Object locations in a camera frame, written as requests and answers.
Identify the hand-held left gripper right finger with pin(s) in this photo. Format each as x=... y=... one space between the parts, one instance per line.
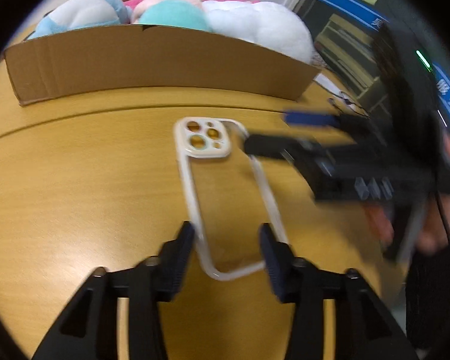
x=275 y=266

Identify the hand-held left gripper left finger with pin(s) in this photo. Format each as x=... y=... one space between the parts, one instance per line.
x=180 y=258

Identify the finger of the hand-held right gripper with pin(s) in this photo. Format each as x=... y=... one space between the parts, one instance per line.
x=273 y=146
x=307 y=118

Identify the white clear phone case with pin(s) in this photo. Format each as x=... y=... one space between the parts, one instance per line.
x=228 y=210

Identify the cardboard box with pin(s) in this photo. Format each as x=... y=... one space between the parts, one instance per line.
x=135 y=60

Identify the pink plush toy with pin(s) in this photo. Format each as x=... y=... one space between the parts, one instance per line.
x=135 y=5

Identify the white paper card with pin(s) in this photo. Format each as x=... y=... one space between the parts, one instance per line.
x=326 y=82

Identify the shelf rack behind glass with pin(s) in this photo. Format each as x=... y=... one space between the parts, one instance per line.
x=345 y=48

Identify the white panda plush toy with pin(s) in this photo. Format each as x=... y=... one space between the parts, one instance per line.
x=255 y=26

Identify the blue stripe window sticker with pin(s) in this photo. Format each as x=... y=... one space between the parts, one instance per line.
x=345 y=2

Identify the pig plush toy teal clothes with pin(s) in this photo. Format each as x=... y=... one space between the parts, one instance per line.
x=165 y=15

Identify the blue plush toy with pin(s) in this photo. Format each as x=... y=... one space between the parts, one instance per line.
x=78 y=13

